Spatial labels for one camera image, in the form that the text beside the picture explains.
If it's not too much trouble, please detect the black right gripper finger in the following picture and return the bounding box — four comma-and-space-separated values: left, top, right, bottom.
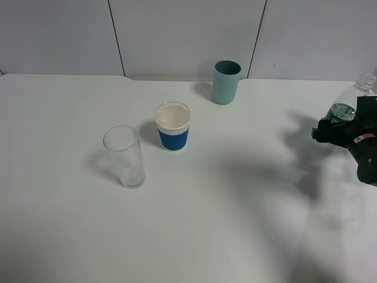
312, 118, 356, 147
355, 96, 377, 121

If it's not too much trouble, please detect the teal green plastic cup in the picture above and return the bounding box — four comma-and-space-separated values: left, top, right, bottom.
212, 60, 242, 105

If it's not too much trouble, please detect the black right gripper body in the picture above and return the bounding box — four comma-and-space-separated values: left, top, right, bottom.
346, 117, 376, 186

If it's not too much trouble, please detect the clear bottle green label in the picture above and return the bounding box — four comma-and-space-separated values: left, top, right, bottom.
325, 72, 377, 123

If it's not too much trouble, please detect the white cup blue sleeve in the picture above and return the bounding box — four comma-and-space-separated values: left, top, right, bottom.
154, 101, 191, 151

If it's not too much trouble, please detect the tall clear drinking glass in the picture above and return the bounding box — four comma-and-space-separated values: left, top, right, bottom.
102, 125, 145, 189

